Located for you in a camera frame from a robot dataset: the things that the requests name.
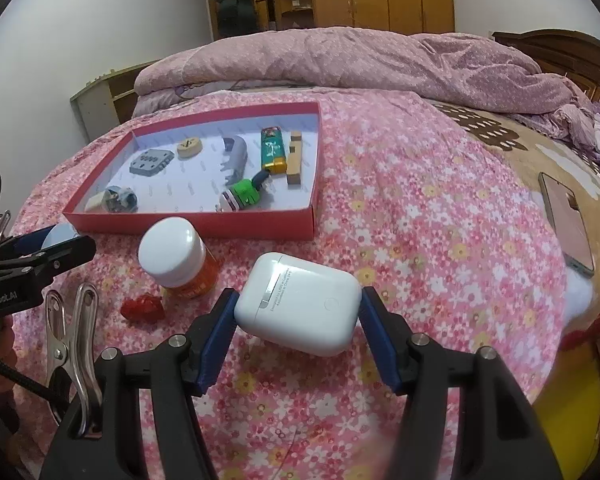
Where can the yellow plastic object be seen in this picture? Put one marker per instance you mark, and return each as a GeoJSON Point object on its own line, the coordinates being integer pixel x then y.
{"type": "Point", "coordinates": [570, 425]}

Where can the dark hanging clothes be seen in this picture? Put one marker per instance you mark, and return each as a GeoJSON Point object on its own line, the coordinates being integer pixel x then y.
{"type": "Point", "coordinates": [235, 10]}

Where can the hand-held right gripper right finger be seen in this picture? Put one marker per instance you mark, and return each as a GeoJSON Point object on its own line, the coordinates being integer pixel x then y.
{"type": "Point", "coordinates": [380, 345]}

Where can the small red crumpled object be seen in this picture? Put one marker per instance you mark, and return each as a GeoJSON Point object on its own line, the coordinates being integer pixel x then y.
{"type": "Point", "coordinates": [141, 308]}

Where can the metal spring clip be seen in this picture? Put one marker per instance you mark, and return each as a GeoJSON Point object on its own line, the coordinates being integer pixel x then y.
{"type": "Point", "coordinates": [80, 340]}
{"type": "Point", "coordinates": [1, 230]}

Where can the smartphone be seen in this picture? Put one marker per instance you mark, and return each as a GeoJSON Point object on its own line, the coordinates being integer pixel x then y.
{"type": "Point", "coordinates": [565, 225]}

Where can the white earbuds case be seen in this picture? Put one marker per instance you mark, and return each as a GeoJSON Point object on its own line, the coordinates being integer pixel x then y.
{"type": "Point", "coordinates": [300, 305]}

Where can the red tray with white inside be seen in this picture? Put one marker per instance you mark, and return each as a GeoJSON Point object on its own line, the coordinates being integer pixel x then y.
{"type": "Point", "coordinates": [180, 190]}

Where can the pink folded quilt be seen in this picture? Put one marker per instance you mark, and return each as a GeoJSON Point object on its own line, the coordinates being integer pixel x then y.
{"type": "Point", "coordinates": [355, 60]}

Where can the green lighter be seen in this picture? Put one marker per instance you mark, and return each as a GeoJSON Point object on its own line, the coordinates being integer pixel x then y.
{"type": "Point", "coordinates": [272, 152]}

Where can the grey remote control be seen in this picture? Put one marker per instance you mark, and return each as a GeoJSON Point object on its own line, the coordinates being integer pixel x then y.
{"type": "Point", "coordinates": [150, 162]}

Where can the notched wooden block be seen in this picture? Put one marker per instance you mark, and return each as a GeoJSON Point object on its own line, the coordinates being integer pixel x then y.
{"type": "Point", "coordinates": [294, 165]}

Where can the beige printed bed sheet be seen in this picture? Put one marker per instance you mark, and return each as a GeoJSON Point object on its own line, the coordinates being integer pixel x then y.
{"type": "Point", "coordinates": [530, 160]}

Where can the round wooden chess piece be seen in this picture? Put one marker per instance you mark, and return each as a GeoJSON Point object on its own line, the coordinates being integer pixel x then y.
{"type": "Point", "coordinates": [189, 148]}

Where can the pink floral bed sheet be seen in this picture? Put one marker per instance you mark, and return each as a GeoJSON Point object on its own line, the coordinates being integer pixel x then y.
{"type": "Point", "coordinates": [405, 200]}

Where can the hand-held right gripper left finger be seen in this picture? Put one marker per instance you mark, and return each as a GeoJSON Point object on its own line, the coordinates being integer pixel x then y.
{"type": "Point", "coordinates": [215, 345]}

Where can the orange bottle with white cap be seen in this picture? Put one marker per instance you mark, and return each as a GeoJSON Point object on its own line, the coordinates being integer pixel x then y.
{"type": "Point", "coordinates": [172, 250]}

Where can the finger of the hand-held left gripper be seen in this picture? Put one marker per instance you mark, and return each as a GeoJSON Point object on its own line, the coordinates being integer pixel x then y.
{"type": "Point", "coordinates": [27, 243]}
{"type": "Point", "coordinates": [65, 257]}

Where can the pale side shelf unit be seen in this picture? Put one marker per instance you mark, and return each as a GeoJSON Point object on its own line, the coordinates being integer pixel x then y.
{"type": "Point", "coordinates": [92, 105]}

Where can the round patterned blue trinket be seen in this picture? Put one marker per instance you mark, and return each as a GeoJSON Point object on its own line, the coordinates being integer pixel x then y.
{"type": "Point", "coordinates": [121, 199]}

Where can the dark wooden headboard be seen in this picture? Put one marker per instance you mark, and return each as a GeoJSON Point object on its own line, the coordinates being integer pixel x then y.
{"type": "Point", "coordinates": [580, 55]}

